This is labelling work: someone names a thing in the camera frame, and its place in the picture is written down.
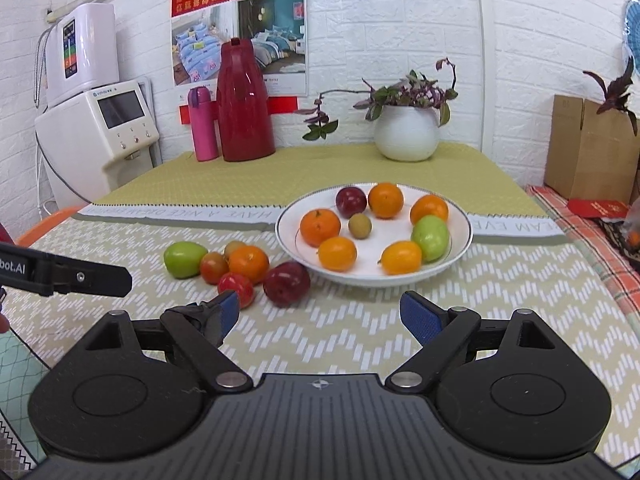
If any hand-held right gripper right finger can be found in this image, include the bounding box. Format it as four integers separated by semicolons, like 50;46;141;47
385;290;557;393

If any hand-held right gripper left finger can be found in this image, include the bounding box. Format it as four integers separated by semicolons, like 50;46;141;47
82;290;253;394

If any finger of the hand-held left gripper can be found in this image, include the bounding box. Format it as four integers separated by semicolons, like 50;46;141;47
47;255;133;298

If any large orange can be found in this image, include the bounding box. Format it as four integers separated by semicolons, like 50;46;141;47
378;241;423;276

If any green apple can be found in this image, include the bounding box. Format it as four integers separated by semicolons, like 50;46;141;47
163;241;209;279
411;215;452;263

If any white plate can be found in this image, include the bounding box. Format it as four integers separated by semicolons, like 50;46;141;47
275;182;473;288

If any yellow-orange citrus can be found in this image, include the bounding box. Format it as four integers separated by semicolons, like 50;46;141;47
318;236;358;272

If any deep orange mandarin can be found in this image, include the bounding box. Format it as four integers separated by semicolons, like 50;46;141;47
300;208;342;248

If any dark red plum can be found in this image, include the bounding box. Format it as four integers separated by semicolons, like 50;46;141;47
335;186;369;219

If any small red apple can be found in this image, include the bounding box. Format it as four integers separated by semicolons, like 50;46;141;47
217;272;256;309

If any orange plastic chair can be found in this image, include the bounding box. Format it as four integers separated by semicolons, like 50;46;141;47
15;207;83;248

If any small red-green apple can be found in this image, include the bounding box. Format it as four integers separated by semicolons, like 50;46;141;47
199;251;231;285

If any dark red apple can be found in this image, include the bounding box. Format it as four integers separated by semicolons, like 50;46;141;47
263;261;312;309

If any zigzag patterned tablecloth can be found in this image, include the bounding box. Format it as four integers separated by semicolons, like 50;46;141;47
10;141;640;466

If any white dispenser with screen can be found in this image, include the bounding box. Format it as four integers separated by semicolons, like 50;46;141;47
34;79;161;209

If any checked blanket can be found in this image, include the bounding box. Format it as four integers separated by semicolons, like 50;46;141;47
525;185;640;321

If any pink bottle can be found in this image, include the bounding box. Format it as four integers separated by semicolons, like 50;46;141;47
187;86;219;162

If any potted plant in white pot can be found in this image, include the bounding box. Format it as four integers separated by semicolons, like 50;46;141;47
295;57;459;162

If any red envelope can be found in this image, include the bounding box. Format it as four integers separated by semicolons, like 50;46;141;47
566;199;630;221

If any red thermos jug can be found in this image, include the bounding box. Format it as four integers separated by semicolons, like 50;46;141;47
216;38;277;162

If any cardboard box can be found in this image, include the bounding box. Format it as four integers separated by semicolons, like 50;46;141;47
544;94;640;203

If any clear plastic bag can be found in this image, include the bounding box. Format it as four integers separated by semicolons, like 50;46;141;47
625;205;640;261

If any purple leafed plant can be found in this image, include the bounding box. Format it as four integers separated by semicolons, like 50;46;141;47
582;55;640;136

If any grey cable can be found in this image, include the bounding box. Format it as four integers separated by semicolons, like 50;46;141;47
35;130;78;201

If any white wall water purifier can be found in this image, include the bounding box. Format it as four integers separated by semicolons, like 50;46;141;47
44;2;121;108

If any bedding wall poster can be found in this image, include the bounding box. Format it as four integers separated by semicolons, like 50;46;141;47
171;0;308;125

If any white wall pipe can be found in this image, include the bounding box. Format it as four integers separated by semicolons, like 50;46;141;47
472;0;490;153

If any large blue decorative wall plate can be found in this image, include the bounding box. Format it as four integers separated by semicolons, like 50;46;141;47
622;0;640;78

